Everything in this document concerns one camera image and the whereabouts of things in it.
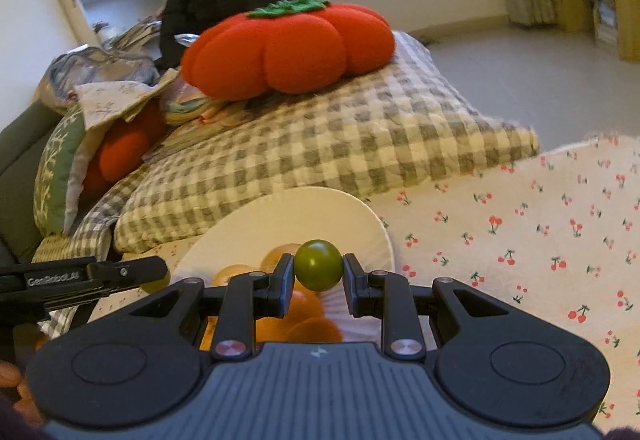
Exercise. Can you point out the green patterned cushion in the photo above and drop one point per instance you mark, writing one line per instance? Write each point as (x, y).
(52, 170)

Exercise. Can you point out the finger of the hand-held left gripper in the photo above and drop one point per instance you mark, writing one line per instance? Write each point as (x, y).
(135, 270)

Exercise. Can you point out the person's left hand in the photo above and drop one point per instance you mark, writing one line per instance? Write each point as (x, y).
(22, 390)

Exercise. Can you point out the dark green sofa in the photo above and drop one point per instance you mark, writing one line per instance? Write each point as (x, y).
(17, 155)

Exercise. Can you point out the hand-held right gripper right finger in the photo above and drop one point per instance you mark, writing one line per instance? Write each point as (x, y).
(349, 276)

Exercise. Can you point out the floral beige cloth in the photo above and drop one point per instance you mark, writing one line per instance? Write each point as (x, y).
(110, 95)

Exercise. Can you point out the red tomato-shaped cushion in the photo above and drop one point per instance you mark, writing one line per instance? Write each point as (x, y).
(300, 50)

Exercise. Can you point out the white ribbed plate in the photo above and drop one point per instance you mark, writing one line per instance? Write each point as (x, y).
(310, 215)

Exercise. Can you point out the stack of folded cloths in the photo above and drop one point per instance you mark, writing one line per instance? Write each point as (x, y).
(195, 102)

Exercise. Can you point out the pile of newspapers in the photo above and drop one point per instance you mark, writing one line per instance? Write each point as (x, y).
(130, 32)

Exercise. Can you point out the dark maroon clothing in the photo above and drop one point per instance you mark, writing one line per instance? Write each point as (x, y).
(12, 425)

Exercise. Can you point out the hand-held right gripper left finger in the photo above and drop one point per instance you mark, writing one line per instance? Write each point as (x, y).
(286, 275)

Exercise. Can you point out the cherry print bed sheet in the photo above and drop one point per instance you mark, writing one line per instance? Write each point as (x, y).
(525, 230)

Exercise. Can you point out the green plum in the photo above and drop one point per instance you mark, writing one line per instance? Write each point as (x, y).
(318, 265)
(152, 286)

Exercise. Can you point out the clear plastic storage bag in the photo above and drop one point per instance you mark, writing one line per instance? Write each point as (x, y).
(85, 67)

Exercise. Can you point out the stack of white papers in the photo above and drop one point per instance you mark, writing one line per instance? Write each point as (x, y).
(606, 27)

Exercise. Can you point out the red plush cushion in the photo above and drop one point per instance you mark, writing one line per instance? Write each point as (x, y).
(125, 150)

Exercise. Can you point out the yellow apple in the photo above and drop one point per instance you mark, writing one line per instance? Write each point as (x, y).
(234, 275)
(277, 257)

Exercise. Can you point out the green checkered pillow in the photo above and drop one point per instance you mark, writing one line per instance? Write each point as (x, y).
(350, 135)

